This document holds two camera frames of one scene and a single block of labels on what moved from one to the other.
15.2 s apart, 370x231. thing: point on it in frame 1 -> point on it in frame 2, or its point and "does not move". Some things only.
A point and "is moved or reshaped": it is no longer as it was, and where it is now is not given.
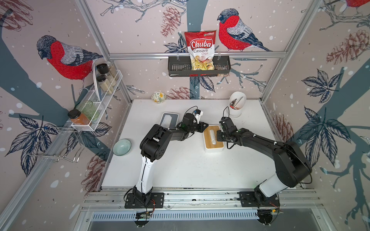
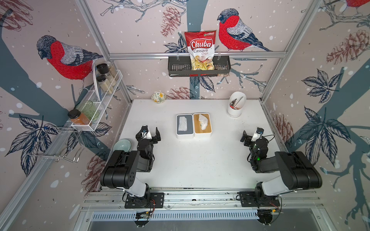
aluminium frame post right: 299,32 does not move
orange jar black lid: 78,118 does not move
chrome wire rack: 60,142 does not move
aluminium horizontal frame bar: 165,55 does not move
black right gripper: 218,134 -> 248,139
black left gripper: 200,125 -> 156,138
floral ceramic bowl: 158,97 does not move
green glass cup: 88,109 does not move
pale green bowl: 121,147 does not move
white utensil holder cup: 237,102 does not move
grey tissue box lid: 169,120 is moved or reshaped
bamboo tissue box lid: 208,142 is moved or reshaped
